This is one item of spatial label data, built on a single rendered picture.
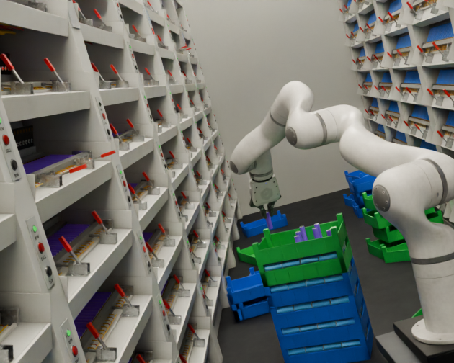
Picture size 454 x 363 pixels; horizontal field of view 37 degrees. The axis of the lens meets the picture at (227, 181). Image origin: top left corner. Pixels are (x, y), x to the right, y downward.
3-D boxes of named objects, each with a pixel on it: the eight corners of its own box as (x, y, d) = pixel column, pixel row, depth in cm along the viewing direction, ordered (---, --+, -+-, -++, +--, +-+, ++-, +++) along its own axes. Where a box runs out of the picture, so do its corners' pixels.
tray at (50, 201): (112, 177, 178) (111, 142, 177) (36, 227, 118) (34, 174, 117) (37, 176, 179) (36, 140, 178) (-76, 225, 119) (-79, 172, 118)
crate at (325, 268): (352, 253, 245) (347, 233, 244) (347, 272, 226) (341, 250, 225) (274, 269, 254) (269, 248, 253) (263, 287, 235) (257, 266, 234)
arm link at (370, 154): (419, 223, 157) (470, 204, 164) (424, 178, 151) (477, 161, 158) (300, 142, 196) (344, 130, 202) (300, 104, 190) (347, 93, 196)
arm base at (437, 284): (466, 308, 175) (452, 240, 173) (509, 328, 156) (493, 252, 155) (399, 328, 172) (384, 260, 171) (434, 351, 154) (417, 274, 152)
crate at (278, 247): (347, 233, 244) (341, 212, 243) (341, 250, 225) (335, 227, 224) (269, 248, 253) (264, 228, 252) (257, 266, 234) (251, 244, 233)
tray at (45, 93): (90, 108, 176) (89, 54, 173) (2, 123, 116) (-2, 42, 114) (14, 107, 177) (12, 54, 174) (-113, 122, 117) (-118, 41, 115)
